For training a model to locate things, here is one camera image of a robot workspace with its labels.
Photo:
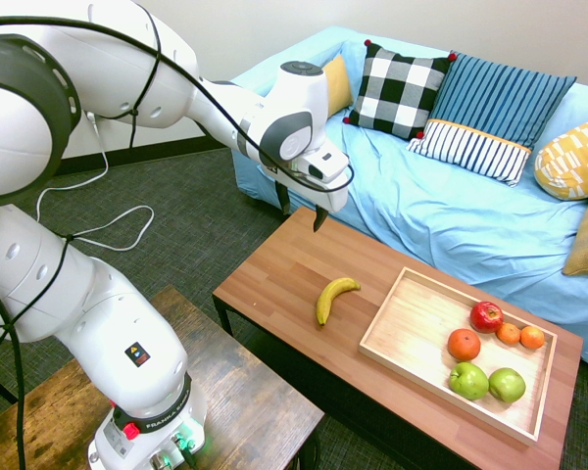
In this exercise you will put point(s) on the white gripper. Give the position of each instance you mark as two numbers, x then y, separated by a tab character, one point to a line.
330	188

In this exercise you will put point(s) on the yellow banana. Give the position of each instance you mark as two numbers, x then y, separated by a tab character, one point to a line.
329	296

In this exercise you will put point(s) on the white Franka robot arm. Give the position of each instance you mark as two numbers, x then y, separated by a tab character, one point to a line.
103	313

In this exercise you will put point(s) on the light wooden tray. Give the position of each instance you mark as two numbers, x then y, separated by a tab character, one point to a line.
411	328

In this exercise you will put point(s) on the reddish wooden coffee table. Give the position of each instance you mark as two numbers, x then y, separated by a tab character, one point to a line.
284	274

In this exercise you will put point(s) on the plain mustard pillow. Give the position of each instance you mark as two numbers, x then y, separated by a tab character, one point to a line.
338	83

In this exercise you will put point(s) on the light blue sofa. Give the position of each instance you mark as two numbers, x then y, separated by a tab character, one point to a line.
446	215

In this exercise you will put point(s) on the black white checkered pillow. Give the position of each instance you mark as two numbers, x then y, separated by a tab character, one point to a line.
397	93

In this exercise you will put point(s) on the white navy striped pillow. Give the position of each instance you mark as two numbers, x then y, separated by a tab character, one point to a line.
470	149

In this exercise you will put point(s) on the dark rustic wooden table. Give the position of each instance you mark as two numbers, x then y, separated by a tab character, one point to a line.
245	406

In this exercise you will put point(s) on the large orange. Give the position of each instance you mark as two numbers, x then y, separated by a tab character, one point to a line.
464	344

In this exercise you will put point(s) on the red apple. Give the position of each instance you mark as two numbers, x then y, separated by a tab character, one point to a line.
486	317

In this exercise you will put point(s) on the blue striped pillow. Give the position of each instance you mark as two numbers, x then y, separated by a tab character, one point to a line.
500	98

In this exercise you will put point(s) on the green apple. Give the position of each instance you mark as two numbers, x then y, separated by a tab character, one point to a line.
507	386
468	382

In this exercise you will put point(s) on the small orange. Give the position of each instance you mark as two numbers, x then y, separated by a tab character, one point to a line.
508	334
532	337

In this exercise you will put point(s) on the yellow patterned bolster pillow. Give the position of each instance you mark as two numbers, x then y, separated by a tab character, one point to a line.
573	161

